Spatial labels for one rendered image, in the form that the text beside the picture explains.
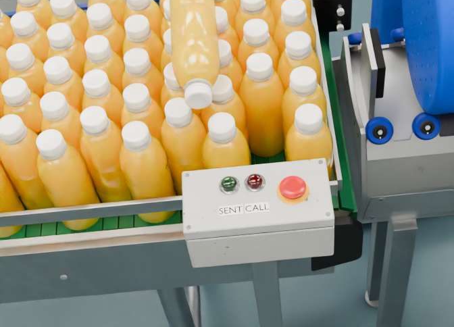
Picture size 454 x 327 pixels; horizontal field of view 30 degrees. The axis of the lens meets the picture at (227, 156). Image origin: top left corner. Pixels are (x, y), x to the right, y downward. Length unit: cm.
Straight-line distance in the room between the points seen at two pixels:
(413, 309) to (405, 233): 63
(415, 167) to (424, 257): 95
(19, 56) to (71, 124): 15
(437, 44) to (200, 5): 35
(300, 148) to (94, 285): 46
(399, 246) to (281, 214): 63
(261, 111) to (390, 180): 27
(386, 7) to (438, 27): 82
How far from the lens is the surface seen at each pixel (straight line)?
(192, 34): 124
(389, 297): 192
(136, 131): 123
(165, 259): 141
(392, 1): 200
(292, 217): 112
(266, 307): 140
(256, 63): 128
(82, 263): 142
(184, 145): 126
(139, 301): 233
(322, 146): 124
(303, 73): 126
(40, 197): 138
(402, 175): 144
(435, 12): 123
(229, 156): 123
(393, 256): 175
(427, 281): 233
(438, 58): 123
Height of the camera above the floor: 205
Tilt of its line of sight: 54 degrees down
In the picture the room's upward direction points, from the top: 9 degrees counter-clockwise
